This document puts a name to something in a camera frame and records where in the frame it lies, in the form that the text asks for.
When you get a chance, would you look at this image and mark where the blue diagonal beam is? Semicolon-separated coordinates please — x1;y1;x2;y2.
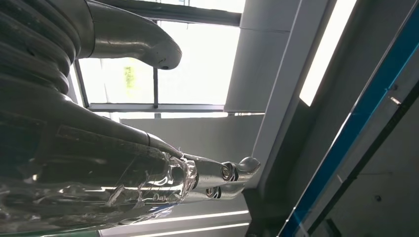
278;6;419;237

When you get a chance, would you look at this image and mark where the window frame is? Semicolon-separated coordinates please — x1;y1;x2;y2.
70;0;243;119

